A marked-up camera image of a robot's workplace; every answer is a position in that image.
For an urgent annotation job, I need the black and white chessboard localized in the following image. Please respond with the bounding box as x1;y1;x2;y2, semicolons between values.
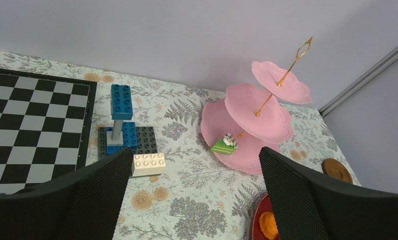
0;69;97;194

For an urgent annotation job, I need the orange round tart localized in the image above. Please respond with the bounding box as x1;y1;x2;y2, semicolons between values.
258;211;280;240

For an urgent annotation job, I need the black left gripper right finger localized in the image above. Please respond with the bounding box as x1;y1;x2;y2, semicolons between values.
259;146;398;240

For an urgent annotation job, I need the cream lego brick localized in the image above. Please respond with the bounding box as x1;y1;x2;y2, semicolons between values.
131;153;166;177

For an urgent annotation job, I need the dark red round tray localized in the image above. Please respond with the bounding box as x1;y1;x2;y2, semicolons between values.
249;194;281;240

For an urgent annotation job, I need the blue lego brick on base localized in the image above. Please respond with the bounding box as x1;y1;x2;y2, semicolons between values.
104;122;139;155

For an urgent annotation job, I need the green cake slice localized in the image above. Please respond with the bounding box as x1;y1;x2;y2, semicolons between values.
210;133;238;155

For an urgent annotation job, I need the grey lego pillar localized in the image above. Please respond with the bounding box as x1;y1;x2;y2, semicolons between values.
106;120;124;147

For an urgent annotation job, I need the pink three-tier cake stand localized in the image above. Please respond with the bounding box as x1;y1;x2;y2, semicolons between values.
199;36;314;176

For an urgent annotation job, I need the light brown wooden saucer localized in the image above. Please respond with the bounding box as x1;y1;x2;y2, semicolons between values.
321;158;353;184

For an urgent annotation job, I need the blue lego brick on pillar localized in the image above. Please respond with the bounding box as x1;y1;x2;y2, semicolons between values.
110;84;133;121

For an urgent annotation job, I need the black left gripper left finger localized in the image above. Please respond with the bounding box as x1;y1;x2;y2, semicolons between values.
0;147;134;240

